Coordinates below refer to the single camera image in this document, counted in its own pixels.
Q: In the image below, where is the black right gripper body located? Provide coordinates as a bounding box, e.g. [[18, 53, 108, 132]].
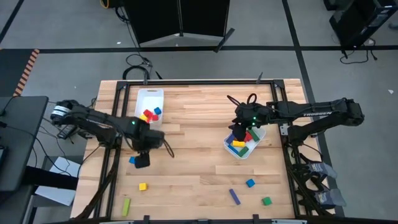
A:
[[231, 104, 253, 130]]

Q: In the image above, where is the orange black hazard strip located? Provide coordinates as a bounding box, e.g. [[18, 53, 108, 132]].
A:
[[13, 49, 40, 97]]

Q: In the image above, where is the white paper sheet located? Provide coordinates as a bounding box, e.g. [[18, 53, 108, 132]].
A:
[[34, 156, 82, 207]]

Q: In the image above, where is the white plastic bin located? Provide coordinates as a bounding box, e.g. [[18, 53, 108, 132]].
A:
[[223, 124, 267, 160], [134, 88, 165, 126]]

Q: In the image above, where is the black desk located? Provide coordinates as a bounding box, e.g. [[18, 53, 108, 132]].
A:
[[0, 95, 50, 192]]

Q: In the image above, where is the black aluminium table frame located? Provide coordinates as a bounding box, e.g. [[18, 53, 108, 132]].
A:
[[73, 79, 333, 223]]

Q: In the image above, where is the light green long block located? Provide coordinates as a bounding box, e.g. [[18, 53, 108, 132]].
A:
[[121, 198, 132, 217]]

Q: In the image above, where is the black equipment cart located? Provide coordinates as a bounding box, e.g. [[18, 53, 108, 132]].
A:
[[323, 0, 398, 49]]

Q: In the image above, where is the black partition foot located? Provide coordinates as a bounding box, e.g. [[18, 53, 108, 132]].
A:
[[213, 27, 236, 53]]

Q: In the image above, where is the black partition panel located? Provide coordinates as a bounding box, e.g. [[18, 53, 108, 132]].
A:
[[124, 0, 181, 44], [180, 0, 231, 38]]

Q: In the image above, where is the grey blue sock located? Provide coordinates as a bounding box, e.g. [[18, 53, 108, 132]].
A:
[[309, 161, 338, 180], [313, 188, 346, 208]]

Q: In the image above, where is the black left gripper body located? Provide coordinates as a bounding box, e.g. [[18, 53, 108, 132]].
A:
[[130, 123, 165, 153]]

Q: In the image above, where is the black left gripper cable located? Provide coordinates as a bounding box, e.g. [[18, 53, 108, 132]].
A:
[[163, 139, 175, 158]]

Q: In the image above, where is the black floor cable coil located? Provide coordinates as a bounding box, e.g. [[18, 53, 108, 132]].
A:
[[123, 54, 153, 81]]

